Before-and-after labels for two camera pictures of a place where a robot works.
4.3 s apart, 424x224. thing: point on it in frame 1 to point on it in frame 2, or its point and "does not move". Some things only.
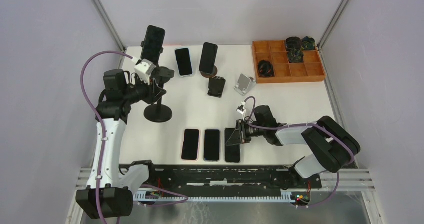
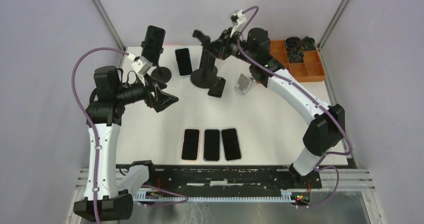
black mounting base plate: x=229 y=179 does not move
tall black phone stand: x=160 y=113 to x=205 y=76
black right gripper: x=235 y=138 to x=219 y=48
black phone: x=232 y=152 does not move
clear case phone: x=211 y=145 does not move
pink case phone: x=191 y=145 does not move
